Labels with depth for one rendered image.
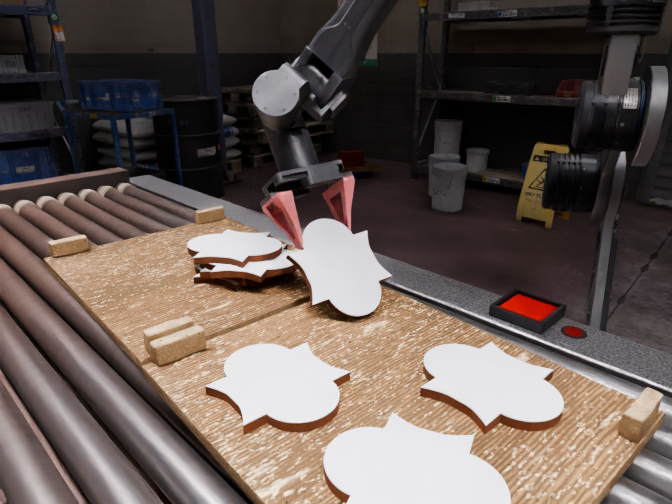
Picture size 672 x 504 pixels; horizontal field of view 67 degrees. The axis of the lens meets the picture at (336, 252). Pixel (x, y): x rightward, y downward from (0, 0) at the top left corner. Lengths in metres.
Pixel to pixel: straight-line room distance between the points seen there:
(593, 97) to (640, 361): 0.64
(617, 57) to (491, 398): 0.82
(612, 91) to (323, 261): 0.74
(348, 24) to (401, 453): 0.50
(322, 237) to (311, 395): 0.25
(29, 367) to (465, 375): 0.49
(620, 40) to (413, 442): 0.92
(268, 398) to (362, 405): 0.09
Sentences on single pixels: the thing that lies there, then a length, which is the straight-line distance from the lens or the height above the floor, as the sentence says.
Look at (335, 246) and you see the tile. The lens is 0.68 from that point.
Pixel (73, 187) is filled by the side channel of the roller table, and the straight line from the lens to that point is 1.51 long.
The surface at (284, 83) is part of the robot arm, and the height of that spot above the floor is 1.22.
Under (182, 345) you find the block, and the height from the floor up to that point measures 0.95.
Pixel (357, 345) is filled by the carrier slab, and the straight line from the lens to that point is 0.60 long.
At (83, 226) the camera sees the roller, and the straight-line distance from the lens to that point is 1.19.
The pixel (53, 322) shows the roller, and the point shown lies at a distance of 0.78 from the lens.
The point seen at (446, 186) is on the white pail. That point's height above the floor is 0.22.
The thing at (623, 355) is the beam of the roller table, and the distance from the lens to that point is 0.72.
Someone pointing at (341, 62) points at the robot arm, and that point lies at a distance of 0.70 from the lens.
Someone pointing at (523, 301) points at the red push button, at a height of 0.93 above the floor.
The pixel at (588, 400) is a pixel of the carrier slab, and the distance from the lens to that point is 0.58.
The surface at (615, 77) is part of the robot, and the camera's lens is 1.19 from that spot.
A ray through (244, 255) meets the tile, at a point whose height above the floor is 0.98.
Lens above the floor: 1.26
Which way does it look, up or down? 22 degrees down
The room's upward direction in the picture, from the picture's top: straight up
